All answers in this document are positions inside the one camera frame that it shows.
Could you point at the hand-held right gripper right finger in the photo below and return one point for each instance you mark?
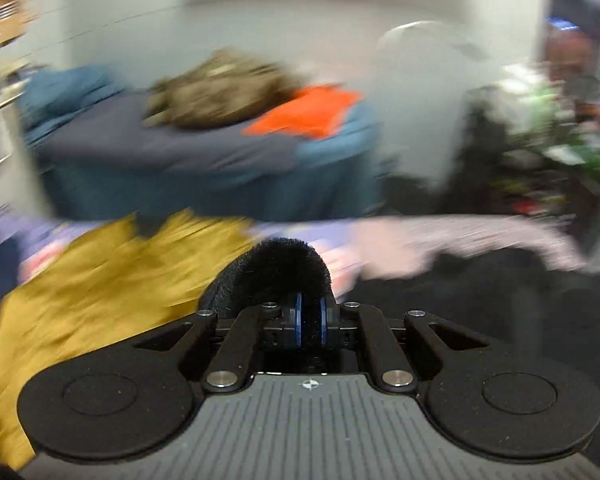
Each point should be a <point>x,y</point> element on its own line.
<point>325,322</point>

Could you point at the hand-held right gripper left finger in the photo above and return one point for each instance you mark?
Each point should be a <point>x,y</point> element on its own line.
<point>295,321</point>

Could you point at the gold jacket with black lining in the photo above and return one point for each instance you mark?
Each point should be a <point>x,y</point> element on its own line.
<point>95,285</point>

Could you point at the purple floral bedsheet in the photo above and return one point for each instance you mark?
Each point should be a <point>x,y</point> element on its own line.
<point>430,245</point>

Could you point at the bed with blue sheet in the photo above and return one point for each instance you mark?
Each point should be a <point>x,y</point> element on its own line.
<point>205,190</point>

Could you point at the orange cloth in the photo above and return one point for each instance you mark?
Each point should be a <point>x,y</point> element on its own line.
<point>305,115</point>

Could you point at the white rounded chair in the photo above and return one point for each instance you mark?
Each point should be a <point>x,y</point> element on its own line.
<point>420,100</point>

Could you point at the brown patterned cloth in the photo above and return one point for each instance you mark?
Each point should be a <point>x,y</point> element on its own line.
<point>215,90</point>

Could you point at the cluttered dark shelf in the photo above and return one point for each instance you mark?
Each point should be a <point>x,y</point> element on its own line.
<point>530,160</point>

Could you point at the blue duvet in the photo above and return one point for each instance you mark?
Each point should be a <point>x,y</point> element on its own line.
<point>65,95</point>

